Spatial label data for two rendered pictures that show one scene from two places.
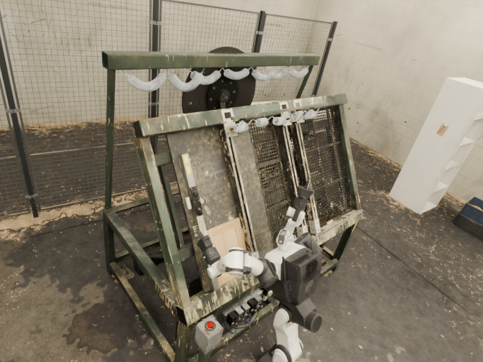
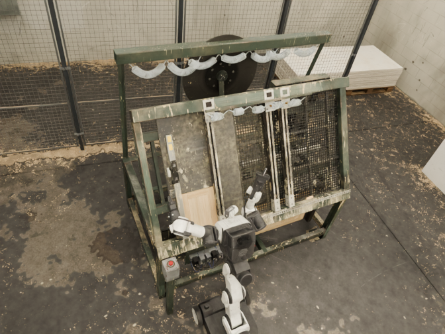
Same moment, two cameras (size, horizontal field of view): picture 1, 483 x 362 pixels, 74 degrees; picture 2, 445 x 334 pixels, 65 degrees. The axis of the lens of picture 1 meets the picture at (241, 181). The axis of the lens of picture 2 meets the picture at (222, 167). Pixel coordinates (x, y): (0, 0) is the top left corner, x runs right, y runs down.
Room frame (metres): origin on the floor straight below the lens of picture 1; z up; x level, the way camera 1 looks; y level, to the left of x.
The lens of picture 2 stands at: (-0.18, -0.67, 3.56)
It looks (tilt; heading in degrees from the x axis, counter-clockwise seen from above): 44 degrees down; 16
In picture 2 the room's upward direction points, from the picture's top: 9 degrees clockwise
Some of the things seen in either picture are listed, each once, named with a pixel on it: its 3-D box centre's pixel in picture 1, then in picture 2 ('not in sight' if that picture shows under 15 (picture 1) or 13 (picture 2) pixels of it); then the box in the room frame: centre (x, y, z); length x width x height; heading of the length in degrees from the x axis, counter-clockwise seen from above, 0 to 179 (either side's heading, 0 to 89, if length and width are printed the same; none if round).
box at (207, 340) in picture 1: (208, 335); (170, 269); (1.18, 0.02, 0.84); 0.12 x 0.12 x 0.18; 47
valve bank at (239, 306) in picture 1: (249, 307); (212, 256); (1.55, -0.23, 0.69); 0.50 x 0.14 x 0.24; 137
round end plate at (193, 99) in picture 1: (223, 95); (221, 75); (2.74, 0.30, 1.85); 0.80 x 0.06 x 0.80; 137
